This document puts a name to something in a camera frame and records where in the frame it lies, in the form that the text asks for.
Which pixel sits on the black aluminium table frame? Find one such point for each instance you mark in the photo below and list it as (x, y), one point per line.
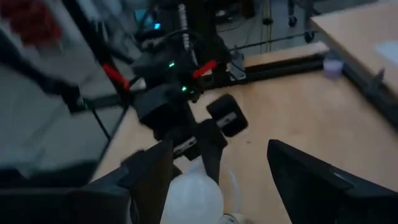
(280, 67)

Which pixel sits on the red object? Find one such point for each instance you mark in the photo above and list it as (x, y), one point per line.
(29, 20)

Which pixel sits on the white rectangular desk plate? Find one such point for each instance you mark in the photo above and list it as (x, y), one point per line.
(388, 51)

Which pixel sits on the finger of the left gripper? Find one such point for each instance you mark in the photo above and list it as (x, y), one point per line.
(211, 140)
(228, 115)

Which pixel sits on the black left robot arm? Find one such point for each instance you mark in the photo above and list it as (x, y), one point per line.
(199, 31)

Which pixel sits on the black desk clamp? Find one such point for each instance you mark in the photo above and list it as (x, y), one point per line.
(376, 82)

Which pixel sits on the light wooden desk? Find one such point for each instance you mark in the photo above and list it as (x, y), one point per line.
(357, 31)

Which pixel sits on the white light bulb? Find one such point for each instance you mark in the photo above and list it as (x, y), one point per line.
(192, 202)

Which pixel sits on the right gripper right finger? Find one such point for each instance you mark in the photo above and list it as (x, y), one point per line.
(311, 193)

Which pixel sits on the grey metal bracket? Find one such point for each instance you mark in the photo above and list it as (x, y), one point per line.
(237, 67)

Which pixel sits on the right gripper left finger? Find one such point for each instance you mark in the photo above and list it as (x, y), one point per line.
(149, 174)

